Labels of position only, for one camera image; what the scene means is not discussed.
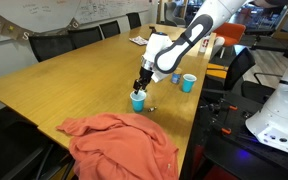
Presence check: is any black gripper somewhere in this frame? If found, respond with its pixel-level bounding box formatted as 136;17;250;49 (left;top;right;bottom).
132;67;154;95

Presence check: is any printed magazine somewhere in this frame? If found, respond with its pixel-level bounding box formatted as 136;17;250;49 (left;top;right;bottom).
128;35;150;47

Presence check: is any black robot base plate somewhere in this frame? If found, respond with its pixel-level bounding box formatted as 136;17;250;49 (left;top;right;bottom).
197;96;288;180

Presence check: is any orange chair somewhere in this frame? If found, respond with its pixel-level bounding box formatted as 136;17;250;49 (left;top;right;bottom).
213;22;247;48

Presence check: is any grey office chair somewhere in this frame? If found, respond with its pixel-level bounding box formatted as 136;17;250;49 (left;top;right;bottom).
163;1;187;28

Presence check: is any blue plastic cup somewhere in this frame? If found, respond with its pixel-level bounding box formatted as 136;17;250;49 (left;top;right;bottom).
182;73;198;94
129;89;148;113

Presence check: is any wall whiteboard with writing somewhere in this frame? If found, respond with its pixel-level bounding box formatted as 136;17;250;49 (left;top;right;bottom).
13;0;158;26

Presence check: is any orange sweater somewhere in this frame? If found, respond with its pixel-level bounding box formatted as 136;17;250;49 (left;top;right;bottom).
56;112;180;180

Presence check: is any white paper cup red logo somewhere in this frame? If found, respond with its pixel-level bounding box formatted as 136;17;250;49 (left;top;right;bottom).
198;33;212;54

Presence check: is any open peanut butter jar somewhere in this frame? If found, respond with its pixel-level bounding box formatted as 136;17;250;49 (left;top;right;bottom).
170;67;183;85

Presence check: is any black office chair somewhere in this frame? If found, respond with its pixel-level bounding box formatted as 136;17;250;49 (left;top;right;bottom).
67;25;104;49
202;47;257;101
126;12;143;30
98;19;122;39
28;33;77;63
0;108;77;180

